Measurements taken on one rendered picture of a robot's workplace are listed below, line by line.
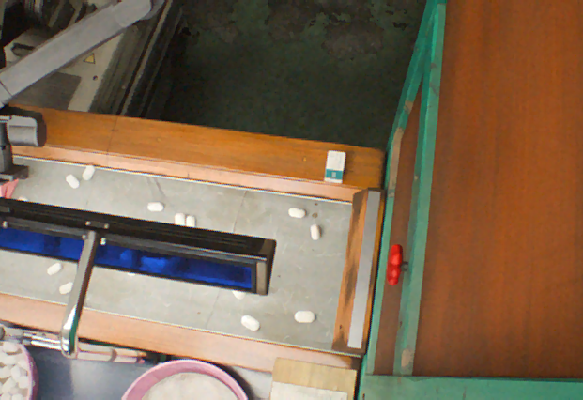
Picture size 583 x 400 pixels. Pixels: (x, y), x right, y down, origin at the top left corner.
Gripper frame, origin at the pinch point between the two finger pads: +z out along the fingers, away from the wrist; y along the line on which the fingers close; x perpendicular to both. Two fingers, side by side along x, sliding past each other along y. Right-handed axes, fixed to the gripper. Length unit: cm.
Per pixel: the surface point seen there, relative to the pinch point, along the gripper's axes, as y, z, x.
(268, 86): 37, -12, 107
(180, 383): 45, 24, -15
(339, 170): 70, -15, 9
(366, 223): 76, -10, -5
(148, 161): 29.6, -11.5, 8.9
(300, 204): 63, -7, 8
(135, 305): 33.4, 12.9, -8.1
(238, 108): 28, -4, 101
